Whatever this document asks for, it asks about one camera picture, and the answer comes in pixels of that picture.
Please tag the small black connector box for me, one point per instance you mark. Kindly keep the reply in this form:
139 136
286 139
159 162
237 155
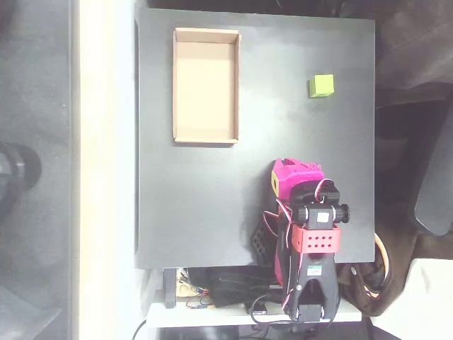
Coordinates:
260 308

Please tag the white shelf board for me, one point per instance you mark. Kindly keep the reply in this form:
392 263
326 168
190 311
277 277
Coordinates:
212 316

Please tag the black fabric bag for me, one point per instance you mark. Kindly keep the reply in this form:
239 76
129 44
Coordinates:
233 287

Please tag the yellow-green cube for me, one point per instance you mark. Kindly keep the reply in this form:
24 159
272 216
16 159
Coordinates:
322 85

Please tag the shallow cardboard box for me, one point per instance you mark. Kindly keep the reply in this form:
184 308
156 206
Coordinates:
205 88

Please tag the black round cylinder object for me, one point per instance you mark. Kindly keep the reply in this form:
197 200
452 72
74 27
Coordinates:
17 170

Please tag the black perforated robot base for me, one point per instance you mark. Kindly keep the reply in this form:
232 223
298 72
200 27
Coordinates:
260 242

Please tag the magenta gripper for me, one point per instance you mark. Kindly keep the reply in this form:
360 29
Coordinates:
296 174

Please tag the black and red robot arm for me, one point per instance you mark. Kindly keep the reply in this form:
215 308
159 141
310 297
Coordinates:
318 276

